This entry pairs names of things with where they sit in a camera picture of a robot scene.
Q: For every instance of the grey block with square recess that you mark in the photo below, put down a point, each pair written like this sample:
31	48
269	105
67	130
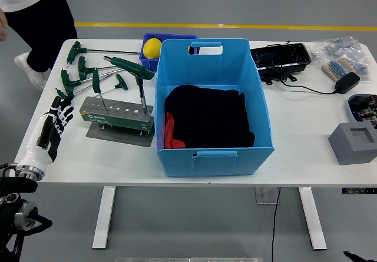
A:
350	150

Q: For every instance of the light blue folding box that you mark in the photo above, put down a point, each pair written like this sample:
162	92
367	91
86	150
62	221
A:
218	163

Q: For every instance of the black cloth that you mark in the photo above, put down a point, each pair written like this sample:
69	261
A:
209	117

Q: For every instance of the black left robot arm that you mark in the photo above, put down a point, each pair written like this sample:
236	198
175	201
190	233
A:
14	215

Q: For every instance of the person's right hand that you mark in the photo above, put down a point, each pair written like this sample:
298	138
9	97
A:
3	26

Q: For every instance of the person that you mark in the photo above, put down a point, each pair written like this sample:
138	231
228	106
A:
41	23

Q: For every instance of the white table leg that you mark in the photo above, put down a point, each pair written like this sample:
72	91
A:
103	218
313	220

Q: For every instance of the black box with mounting lugs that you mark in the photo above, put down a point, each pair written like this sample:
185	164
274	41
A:
275	73

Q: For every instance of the grey green wrench holder stand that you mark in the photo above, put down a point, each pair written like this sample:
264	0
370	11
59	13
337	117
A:
117	120

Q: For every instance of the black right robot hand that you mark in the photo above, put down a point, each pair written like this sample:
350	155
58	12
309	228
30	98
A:
353	256

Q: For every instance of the taped resistor bundle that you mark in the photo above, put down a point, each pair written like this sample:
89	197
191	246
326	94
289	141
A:
337	67

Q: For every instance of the clear bags of components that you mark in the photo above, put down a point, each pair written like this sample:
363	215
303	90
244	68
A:
338	48

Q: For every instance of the electronic parts in bin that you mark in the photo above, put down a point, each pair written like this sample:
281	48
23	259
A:
366	110

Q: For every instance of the metal floor plate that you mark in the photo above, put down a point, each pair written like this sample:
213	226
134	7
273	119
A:
265	197

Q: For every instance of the black power adapter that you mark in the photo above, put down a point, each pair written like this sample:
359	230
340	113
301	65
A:
347	82

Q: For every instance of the yellow ball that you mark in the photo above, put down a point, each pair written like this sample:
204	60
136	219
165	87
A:
152	47

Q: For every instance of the table height control panel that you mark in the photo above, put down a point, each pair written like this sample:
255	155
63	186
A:
359	190

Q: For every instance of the small dark blue bin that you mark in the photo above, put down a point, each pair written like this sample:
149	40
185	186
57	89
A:
148	63

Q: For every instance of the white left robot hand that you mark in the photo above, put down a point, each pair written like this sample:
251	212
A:
35	153

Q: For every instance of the light blue parts bin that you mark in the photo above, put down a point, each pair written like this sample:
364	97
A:
351	109

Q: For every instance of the red cloth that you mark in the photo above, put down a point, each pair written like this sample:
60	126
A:
170	132

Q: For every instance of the black plastic tray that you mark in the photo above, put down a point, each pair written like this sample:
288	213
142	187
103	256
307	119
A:
279	54

